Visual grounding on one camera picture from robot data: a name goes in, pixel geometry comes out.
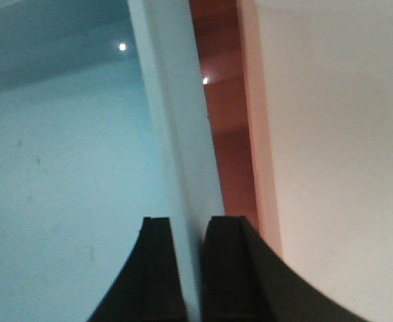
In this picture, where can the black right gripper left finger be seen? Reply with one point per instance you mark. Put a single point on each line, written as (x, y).
(148, 286)

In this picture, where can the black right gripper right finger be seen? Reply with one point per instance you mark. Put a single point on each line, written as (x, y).
(244, 280)

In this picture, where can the light blue plastic box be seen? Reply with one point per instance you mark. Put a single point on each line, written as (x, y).
(103, 122)

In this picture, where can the pink plastic box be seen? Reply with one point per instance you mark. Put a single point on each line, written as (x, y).
(227, 37)

